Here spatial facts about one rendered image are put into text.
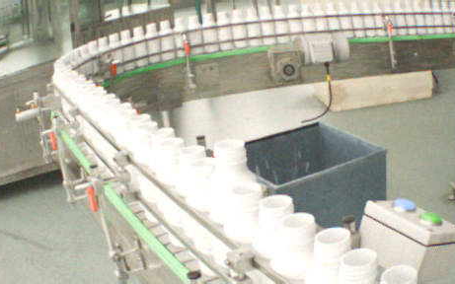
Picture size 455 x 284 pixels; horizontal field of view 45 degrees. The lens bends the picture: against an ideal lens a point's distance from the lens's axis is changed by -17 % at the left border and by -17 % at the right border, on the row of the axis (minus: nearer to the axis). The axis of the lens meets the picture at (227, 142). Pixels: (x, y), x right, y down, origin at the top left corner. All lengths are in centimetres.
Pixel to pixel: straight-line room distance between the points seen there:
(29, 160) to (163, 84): 191
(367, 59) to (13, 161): 255
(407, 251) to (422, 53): 219
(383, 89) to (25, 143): 299
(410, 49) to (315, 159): 122
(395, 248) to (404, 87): 467
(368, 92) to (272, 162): 363
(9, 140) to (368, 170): 312
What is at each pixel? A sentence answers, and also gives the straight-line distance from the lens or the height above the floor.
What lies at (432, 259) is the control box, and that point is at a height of 108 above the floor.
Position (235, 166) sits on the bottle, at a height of 118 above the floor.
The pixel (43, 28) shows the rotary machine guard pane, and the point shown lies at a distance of 414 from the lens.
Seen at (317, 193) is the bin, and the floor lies 90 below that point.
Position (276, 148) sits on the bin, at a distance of 164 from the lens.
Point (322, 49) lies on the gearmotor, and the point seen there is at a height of 99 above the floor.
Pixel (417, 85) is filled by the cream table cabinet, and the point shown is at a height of 13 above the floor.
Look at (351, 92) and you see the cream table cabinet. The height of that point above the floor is 14.
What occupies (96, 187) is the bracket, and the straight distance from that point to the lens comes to 108.
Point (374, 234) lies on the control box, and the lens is 76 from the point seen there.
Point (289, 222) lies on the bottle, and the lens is 66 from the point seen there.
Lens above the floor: 145
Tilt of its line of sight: 18 degrees down
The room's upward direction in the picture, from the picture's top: 8 degrees counter-clockwise
